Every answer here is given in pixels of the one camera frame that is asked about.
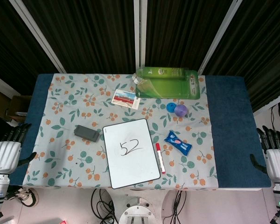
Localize green plastic blister package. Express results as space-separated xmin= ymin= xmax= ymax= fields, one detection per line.
xmin=135 ymin=66 xmax=200 ymax=100

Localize dark grey whiteboard eraser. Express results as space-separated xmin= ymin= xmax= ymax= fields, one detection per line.
xmin=74 ymin=124 xmax=101 ymax=143

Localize red and white marker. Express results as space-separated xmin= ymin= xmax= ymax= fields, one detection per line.
xmin=155 ymin=142 xmax=167 ymax=174

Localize blue snack packet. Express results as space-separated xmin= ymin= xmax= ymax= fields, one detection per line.
xmin=163 ymin=130 xmax=193 ymax=156

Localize floral fruit-print tablecloth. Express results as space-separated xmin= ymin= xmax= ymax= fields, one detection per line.
xmin=22 ymin=73 xmax=219 ymax=189

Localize small black-framed whiteboard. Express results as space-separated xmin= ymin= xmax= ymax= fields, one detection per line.
xmin=102 ymin=118 xmax=162 ymax=189

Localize brown cardboard box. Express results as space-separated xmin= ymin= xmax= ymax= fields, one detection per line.
xmin=5 ymin=95 xmax=34 ymax=122

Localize right silver-black robot hand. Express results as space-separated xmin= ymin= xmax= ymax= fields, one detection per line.
xmin=249 ymin=125 xmax=280 ymax=183

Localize blue plastic disc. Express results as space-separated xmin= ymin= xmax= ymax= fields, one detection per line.
xmin=166 ymin=102 xmax=178 ymax=114

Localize red building postcard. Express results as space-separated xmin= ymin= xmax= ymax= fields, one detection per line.
xmin=111 ymin=89 xmax=141 ymax=111

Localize left silver-black robot hand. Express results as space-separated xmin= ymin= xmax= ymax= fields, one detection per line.
xmin=0 ymin=123 xmax=37 ymax=175

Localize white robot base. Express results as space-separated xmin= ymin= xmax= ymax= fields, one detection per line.
xmin=118 ymin=195 xmax=156 ymax=224

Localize purple ball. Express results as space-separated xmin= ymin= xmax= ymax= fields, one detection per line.
xmin=174 ymin=104 xmax=188 ymax=117

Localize crumpled clear plastic wrap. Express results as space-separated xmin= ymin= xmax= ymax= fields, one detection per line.
xmin=132 ymin=72 xmax=146 ymax=86

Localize black and white shoe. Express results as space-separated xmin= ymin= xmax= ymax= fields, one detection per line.
xmin=7 ymin=187 xmax=39 ymax=207

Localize black floor cables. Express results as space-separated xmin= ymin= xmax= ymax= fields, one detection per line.
xmin=162 ymin=190 xmax=190 ymax=224
xmin=91 ymin=188 xmax=120 ymax=224

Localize blue table cover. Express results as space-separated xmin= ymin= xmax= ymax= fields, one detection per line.
xmin=8 ymin=74 xmax=272 ymax=190

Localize white frame post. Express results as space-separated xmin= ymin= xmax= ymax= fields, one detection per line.
xmin=8 ymin=0 xmax=66 ymax=73
xmin=133 ymin=0 xmax=147 ymax=70
xmin=196 ymin=0 xmax=244 ymax=76

